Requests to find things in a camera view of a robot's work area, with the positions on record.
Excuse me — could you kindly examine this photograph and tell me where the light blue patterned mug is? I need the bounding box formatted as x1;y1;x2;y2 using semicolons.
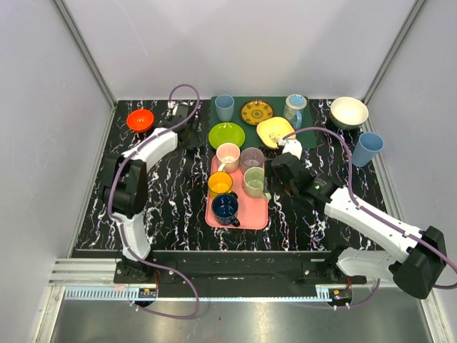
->
283;94;307;130

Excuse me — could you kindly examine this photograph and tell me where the lime green plate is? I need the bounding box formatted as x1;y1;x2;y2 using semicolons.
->
208;122;246;149

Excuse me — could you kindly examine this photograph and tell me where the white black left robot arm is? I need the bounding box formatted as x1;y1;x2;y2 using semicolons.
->
102;101;201;283

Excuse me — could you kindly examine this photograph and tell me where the orange plastic bowl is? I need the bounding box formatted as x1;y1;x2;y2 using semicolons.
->
126;109;154;133

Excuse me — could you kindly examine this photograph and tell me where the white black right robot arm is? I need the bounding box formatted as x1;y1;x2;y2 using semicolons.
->
270;153;447;299

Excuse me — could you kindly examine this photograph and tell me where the light blue cup on mat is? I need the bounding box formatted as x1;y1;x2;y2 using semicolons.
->
215;94;234;122

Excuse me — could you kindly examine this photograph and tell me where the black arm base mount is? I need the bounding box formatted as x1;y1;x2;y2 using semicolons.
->
114;251;367;285

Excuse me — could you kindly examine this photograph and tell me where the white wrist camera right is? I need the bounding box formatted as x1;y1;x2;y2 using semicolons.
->
277;139;303;159

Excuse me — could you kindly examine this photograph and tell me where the light blue plastic cup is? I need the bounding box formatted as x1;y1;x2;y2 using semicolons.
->
352;132;384;167

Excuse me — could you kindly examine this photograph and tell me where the light green ceramic mug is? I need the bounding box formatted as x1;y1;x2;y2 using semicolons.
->
243;167;271;202

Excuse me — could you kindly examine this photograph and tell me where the dark green mat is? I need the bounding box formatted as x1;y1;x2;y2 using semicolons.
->
208;96;317;149

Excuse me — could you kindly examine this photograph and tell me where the pink plastic tray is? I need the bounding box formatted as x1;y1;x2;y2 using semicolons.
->
205;168;268;230

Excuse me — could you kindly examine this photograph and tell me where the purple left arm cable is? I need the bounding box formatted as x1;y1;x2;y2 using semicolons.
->
106;84;201;319

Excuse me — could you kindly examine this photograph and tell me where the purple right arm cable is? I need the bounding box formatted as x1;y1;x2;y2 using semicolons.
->
283;126;457;310

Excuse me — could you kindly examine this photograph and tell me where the yellow square plate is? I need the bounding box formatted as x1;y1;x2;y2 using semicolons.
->
256;116;294;149

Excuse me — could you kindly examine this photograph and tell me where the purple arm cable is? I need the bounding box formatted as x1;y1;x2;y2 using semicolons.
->
106;84;201;319
283;126;457;310

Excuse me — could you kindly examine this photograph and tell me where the dark blue ceramic mug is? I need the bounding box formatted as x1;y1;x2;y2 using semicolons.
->
211;192;241;227

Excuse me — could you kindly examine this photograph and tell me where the yellow black patterned saucer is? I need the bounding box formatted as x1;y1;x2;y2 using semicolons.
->
240;99;274;126

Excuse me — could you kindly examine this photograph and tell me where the white floral ceramic bowl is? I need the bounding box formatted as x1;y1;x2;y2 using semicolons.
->
330;96;369;130

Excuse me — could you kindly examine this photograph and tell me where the yellow glass mug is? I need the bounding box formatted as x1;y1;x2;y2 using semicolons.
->
208;171;233;198

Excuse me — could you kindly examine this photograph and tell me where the purple translucent cup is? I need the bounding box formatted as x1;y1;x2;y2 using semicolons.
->
240;147;265;174

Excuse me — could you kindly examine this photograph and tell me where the pink ceramic mug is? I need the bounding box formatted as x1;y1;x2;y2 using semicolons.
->
216;143;241;174

